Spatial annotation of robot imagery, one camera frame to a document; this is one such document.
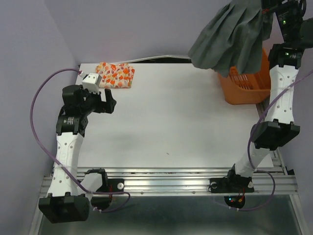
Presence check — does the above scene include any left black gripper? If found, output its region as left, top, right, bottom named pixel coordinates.
left=81, top=84, right=116, bottom=116

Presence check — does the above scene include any floral orange skirt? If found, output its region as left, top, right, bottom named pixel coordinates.
left=95, top=62, right=135, bottom=89

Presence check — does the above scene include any grey skirt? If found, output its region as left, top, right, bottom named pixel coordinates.
left=188, top=0, right=273, bottom=77

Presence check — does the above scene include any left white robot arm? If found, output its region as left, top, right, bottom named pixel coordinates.
left=39, top=85, right=116, bottom=223

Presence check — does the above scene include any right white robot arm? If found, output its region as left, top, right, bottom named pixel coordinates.
left=225, top=0, right=313, bottom=191

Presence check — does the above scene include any orange plastic basket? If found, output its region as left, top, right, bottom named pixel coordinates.
left=218, top=50, right=271, bottom=105

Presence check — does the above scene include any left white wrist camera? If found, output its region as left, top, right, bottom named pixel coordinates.
left=80, top=72, right=102, bottom=94

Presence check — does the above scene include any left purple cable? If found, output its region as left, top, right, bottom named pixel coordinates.
left=29, top=68, right=131, bottom=213

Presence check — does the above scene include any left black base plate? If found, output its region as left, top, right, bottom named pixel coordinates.
left=89, top=177, right=124, bottom=196

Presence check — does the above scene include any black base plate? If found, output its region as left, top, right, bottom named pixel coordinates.
left=89, top=177, right=124, bottom=196
left=208, top=177, right=255, bottom=193

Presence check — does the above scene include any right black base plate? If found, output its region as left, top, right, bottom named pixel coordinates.
left=208, top=177, right=255, bottom=193

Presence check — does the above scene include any aluminium rail frame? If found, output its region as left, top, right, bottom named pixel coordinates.
left=29, top=102, right=309, bottom=235

